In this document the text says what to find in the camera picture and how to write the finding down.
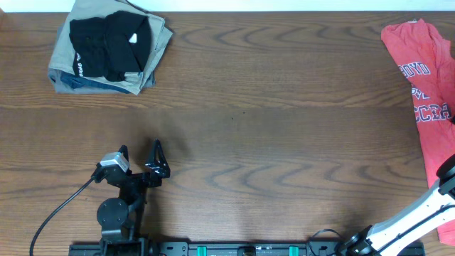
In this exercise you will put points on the red printed t-shirt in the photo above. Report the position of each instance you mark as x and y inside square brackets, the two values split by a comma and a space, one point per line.
[424, 57]

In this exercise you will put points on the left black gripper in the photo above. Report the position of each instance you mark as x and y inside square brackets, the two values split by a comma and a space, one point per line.
[138, 176]

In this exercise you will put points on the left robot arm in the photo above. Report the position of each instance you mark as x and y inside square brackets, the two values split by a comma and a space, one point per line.
[120, 217]

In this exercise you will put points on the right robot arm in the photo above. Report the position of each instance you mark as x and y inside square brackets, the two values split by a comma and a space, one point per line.
[390, 237]

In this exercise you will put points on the grey blue folded garment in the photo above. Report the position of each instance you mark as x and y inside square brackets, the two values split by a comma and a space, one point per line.
[72, 84]

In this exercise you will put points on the black folded garment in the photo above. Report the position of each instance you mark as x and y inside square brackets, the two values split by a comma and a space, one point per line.
[112, 46]

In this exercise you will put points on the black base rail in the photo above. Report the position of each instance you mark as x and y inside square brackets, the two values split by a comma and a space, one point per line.
[210, 249]

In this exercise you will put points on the khaki folded garment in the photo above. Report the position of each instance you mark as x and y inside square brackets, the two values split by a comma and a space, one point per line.
[64, 53]

